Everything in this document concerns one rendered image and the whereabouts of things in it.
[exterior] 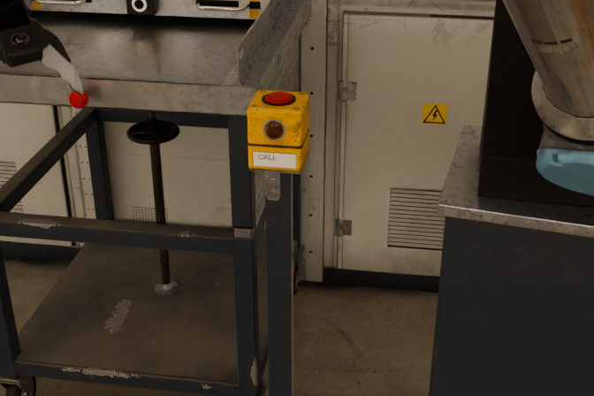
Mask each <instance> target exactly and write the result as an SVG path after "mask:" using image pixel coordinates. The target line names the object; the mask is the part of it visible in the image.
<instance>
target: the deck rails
mask: <svg viewBox="0 0 594 396"><path fill-rule="evenodd" d="M293 1H294V0H270V1H269V2H268V3H267V4H266V5H265V7H264V8H263V10H262V11H261V13H260V14H259V16H258V17H257V18H256V20H255V22H254V23H253V24H252V26H251V27H250V28H249V29H248V31H247V32H246V34H245V35H244V36H243V38H242V39H241V41H240V42H239V44H238V45H237V47H236V50H237V57H236V59H235V60H234V62H233V63H232V65H231V67H230V68H229V69H228V71H227V72H226V74H225V76H224V77H223V79H221V81H220V82H219V85H231V86H242V85H243V84H244V82H245V80H246V79H247V77H248V75H249V74H250V73H251V71H252V69H253V68H254V66H255V64H256V62H257V60H258V59H259V57H260V56H261V55H262V53H263V51H264V49H265V48H266V46H267V44H268V43H269V41H270V39H271V37H272V36H273V35H274V33H275V31H276V30H277V28H278V26H279V24H280V23H281V21H282V19H283V18H284V16H285V15H286V13H287V11H288V10H289V8H290V6H291V5H292V3H293ZM46 12H48V11H31V15H32V18H33V19H38V18H39V17H41V16H42V15H43V14H44V13H46Z"/></svg>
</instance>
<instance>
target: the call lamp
mask: <svg viewBox="0 0 594 396"><path fill-rule="evenodd" d="M263 134H264V136H265V137H266V138H267V139H269V140H271V141H279V140H281V139H282V138H283V137H284V136H285V134H286V127H285V125H284V123H283V122H282V121H280V120H278V119H276V118H271V119H268V120H267V121H266V122H264V124H263Z"/></svg>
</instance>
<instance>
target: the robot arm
mask: <svg viewBox="0 0 594 396"><path fill-rule="evenodd" d="M503 3H504V5H505V7H506V9H507V11H508V13H509V15H510V17H511V19H512V21H513V22H514V26H515V28H516V30H517V32H518V34H519V36H520V37H521V39H522V42H523V44H524V46H525V48H526V50H527V52H528V54H529V57H530V59H531V61H532V63H533V65H534V66H535V68H536V71H535V74H534V76H533V81H532V87H531V94H532V100H533V103H534V106H535V109H536V111H537V114H538V116H539V117H540V119H541V121H542V122H543V124H544V131H543V135H542V139H541V141H540V145H539V149H538V150H537V162H536V167H537V171H538V172H539V173H540V174H541V175H542V176H543V177H544V178H545V179H547V180H549V181H551V182H552V183H554V184H556V185H558V186H560V187H565V188H566V189H569V190H573V191H576V192H579V193H582V194H589V195H594V0H503ZM0 60H2V61H3V64H7V65H8V66H10V67H15V66H19V65H25V64H28V63H32V62H35V61H39V60H41V62H42V63H43V64H44V65H45V66H46V67H48V68H49V69H54V70H56V71H57V72H58V74H59V75H60V77H61V79H62V80H66V81H68V82H69V84H70V87H71V88H72V90H73V91H75V92H77V93H78V94H80V95H82V94H83V89H82V84H81V81H80V77H79V75H78V74H77V72H76V70H75V68H74V66H73V64H72V61H71V59H70V58H69V56H68V54H67V52H66V50H65V48H64V46H63V44H62V42H61V41H60V40H59V39H58V38H57V36H56V35H55V34H54V33H53V32H52V31H51V30H49V29H48V28H46V27H43V26H42V25H41V24H40V23H39V22H38V21H36V19H33V18H32V15H31V11H30V9H29V8H28V6H27V4H26V3H25V1H24V0H0Z"/></svg>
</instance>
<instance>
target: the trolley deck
mask: <svg viewBox="0 0 594 396"><path fill-rule="evenodd" d="M310 14H311V0H294V1H293V3H292V5H291V6H290V8H289V10H288V11H287V13H286V15H285V16H284V18H283V19H282V21H281V23H280V24H279V26H278V28H277V30H276V31H275V33H274V35H273V36H272V37H271V39H270V41H269V43H268V44H267V46H266V48H265V49H264V51H263V53H262V55H261V56H260V57H259V59H258V60H257V62H256V64H255V66H254V68H253V69H252V71H251V73H250V74H249V75H248V77H247V79H246V80H245V82H244V84H243V85H242V86H231V85H219V82H220V81H221V79H223V77H224V76H225V74H226V72H227V71H228V69H229V68H230V67H231V65H232V63H233V62H234V60H235V59H236V57H237V50H236V47H237V45H238V44H239V42H240V41H241V39H242V38H243V36H244V35H245V34H246V32H247V31H248V29H249V28H250V27H251V26H252V24H253V23H254V22H255V19H222V18H201V17H179V16H157V15H135V14H114V13H92V12H70V11H48V12H46V13H44V14H43V15H42V16H41V17H39V18H38V19H36V21H38V22H39V23H40V24H41V25H42V26H43V27H46V28H48V29H49V30H51V31H52V32H53V33H54V34H55V35H56V36H57V38H58V39H59V40H60V41H61V43H62V44H63V46H64V48H65V50H66V52H67V54H68V56H69V58H70V59H71V61H72V64H73V66H74V68H75V70H76V72H77V74H78V75H79V77H80V81H81V84H82V89H83V90H87V92H88V104H87V105H86V106H85V107H89V108H104V109H120V110H150V111H165V112H180V113H195V114H211V115H226V116H242V117H247V116H248V114H247V109H248V106H249V105H250V104H251V102H252V100H253V98H254V97H255V94H256V92H257V91H259V90H272V89H273V88H274V86H275V84H276V82H277V80H278V77H279V75H280V73H281V72H282V70H283V68H284V66H285V64H286V61H287V59H288V58H289V56H290V54H291V52H292V50H293V47H294V45H295V43H296V42H297V40H298V38H299V36H300V34H301V32H302V30H303V28H304V27H305V25H306V23H307V21H308V18H309V16H310ZM72 91H73V90H72V88H71V87H70V84H69V82H68V81H66V80H62V79H61V77H60V75H59V74H58V72H57V71H56V70H54V69H49V68H48V67H46V66H45V65H44V64H43V63H42V62H41V60H39V61H35V62H32V63H28V64H25V65H19V66H15V67H10V66H8V65H7V64H3V61H2V60H0V103H28V104H44V105H59V106H71V105H70V103H69V95H70V93H71V92H72Z"/></svg>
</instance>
